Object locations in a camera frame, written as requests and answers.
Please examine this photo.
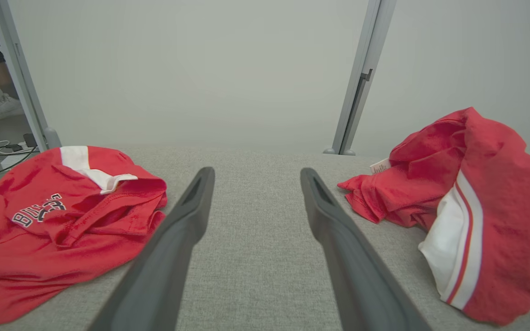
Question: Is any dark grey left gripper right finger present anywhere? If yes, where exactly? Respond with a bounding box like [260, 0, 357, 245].
[300, 167, 431, 331]

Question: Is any grey metal partition post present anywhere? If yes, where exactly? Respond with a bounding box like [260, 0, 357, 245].
[0, 0, 62, 151]
[323, 0, 398, 156]

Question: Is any red garment with Bulls print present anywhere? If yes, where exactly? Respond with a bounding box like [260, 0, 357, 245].
[0, 146, 168, 327]

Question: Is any white power strip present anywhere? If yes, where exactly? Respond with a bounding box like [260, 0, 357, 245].
[0, 153, 29, 170]

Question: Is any white sneaker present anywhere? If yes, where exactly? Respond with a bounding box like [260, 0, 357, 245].
[0, 93, 25, 122]

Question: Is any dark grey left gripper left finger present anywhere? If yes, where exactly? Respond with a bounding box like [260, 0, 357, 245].
[88, 166, 216, 331]

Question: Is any red garment with thin white stripes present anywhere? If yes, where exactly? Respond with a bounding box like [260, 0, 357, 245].
[337, 107, 530, 326]

